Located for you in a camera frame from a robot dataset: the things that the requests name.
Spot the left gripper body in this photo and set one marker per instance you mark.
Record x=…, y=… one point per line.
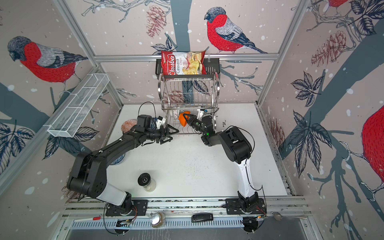
x=154, y=134

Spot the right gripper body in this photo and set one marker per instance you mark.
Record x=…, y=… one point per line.
x=195, y=123

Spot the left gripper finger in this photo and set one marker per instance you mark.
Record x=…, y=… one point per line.
x=170, y=130
x=165, y=139

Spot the orange plastic bowl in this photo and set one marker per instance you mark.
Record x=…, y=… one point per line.
x=181, y=117

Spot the white brown lattice bowl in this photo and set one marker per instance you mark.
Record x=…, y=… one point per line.
x=171, y=113

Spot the steel two-tier dish rack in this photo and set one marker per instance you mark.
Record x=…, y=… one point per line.
x=189, y=93

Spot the dark blue patterned bowl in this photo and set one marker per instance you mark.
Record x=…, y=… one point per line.
x=153, y=123

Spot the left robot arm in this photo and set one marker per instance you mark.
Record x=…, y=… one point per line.
x=89, y=172

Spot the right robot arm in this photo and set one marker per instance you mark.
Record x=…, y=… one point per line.
x=238, y=150

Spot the red patterned bowl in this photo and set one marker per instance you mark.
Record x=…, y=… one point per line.
x=127, y=125

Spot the blue floral bowl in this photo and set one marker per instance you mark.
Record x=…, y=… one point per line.
x=118, y=160

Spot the black lidded glass jar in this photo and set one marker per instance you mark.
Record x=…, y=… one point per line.
x=147, y=182

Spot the red cassava chips bag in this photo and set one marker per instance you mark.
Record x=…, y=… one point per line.
x=183, y=63

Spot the round silver object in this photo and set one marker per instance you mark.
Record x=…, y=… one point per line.
x=157, y=219

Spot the black remote device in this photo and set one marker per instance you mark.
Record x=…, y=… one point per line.
x=202, y=217

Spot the red white screwdriver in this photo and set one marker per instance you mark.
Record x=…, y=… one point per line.
x=87, y=219

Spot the metal spoon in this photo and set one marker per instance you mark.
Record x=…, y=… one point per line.
x=279, y=217

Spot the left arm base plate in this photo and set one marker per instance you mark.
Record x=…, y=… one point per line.
x=139, y=207

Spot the white wire wall basket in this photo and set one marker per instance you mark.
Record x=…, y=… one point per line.
x=81, y=102

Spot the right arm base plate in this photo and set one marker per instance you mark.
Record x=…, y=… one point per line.
x=233, y=207

